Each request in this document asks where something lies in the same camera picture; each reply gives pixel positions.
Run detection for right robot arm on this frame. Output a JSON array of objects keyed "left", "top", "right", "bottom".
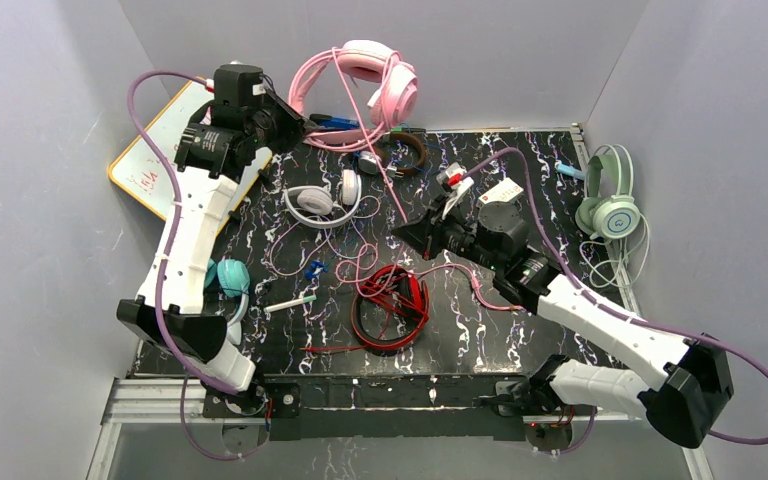
[{"left": 391, "top": 200, "right": 733, "bottom": 448}]

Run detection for red cable with remote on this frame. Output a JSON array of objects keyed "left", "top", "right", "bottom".
[{"left": 299, "top": 264, "right": 432, "bottom": 354}]

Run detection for light blue pen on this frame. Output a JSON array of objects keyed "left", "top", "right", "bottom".
[{"left": 555, "top": 162, "right": 586, "bottom": 181}]

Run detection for pink cable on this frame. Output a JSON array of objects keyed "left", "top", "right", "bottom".
[{"left": 304, "top": 49, "right": 524, "bottom": 313}]

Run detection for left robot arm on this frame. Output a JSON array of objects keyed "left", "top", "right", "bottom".
[{"left": 116, "top": 63, "right": 313, "bottom": 395}]

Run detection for mint green headphones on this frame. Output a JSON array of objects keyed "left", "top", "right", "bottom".
[{"left": 575, "top": 144, "right": 651, "bottom": 288}]

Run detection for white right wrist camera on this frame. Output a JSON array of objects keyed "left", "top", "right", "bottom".
[{"left": 436, "top": 162, "right": 474, "bottom": 220}]

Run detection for white green marker pen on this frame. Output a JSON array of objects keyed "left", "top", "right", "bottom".
[{"left": 264, "top": 295, "right": 317, "bottom": 313}]

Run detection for black table front rail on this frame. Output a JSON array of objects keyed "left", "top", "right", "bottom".
[{"left": 201, "top": 374, "right": 574, "bottom": 444}]

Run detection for pink headphones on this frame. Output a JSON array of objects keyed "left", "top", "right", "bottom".
[{"left": 288, "top": 40, "right": 419, "bottom": 127}]

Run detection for white board yellow frame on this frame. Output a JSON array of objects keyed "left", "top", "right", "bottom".
[{"left": 108, "top": 82, "right": 272, "bottom": 219}]

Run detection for teal white cat-ear headphones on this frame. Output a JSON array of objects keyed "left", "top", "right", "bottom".
[{"left": 204, "top": 259, "right": 251, "bottom": 346}]

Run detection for red headphones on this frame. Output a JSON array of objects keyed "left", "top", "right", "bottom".
[{"left": 350, "top": 265, "right": 430, "bottom": 352}]

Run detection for brown headphones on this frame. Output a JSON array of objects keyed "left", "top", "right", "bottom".
[{"left": 355, "top": 131, "right": 428, "bottom": 178}]

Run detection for blue black tool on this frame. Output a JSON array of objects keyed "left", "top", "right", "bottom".
[{"left": 309, "top": 114, "right": 360, "bottom": 131}]

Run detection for white red small box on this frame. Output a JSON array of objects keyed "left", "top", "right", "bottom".
[{"left": 478, "top": 178, "right": 524, "bottom": 207}]

